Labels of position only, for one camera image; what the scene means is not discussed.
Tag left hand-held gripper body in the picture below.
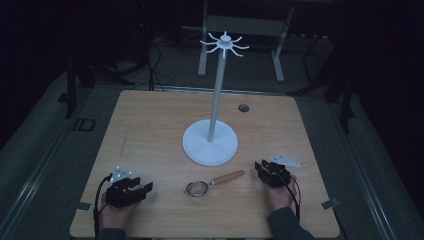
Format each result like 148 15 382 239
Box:
105 165 148 210

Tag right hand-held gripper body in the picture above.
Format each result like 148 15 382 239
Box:
261 152 301 189

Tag metal strainer with wooden handle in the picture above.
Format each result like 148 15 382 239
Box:
184 169 246 198

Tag white hook rack stand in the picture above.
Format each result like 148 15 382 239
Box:
181 30 251 167

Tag person's right hand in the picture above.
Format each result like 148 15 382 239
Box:
264 174 298 213

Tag person's left hand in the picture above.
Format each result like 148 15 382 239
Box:
98 192 142 231

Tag grey tape strip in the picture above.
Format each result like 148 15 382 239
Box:
320 197 341 211
75 201 93 213

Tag dark metal stand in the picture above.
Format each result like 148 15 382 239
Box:
57 53 138 120
288 33 357 135

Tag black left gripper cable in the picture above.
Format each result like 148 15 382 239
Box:
92 174 114 240

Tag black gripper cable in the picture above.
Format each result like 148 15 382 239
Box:
92 174 114 240
275 172 302 224

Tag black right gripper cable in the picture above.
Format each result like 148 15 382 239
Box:
275 172 302 224

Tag black floor cables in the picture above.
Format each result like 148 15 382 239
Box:
145 41 174 92

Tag grey metal frame stand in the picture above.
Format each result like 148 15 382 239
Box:
197 0 297 84

